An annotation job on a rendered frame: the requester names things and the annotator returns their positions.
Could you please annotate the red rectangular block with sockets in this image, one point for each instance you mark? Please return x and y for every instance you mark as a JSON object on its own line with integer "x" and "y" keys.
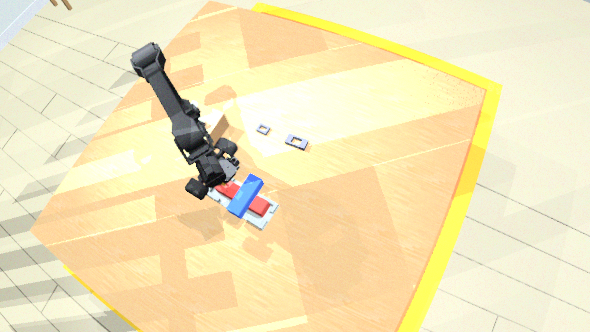
{"x": 258, "y": 206}

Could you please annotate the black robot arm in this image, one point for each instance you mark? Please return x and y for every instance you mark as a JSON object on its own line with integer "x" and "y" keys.
{"x": 149, "y": 62}

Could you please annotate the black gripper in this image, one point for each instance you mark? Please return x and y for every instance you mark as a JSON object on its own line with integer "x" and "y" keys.
{"x": 197, "y": 188}

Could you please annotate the blue block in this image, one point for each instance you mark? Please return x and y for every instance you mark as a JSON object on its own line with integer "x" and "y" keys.
{"x": 245, "y": 196}

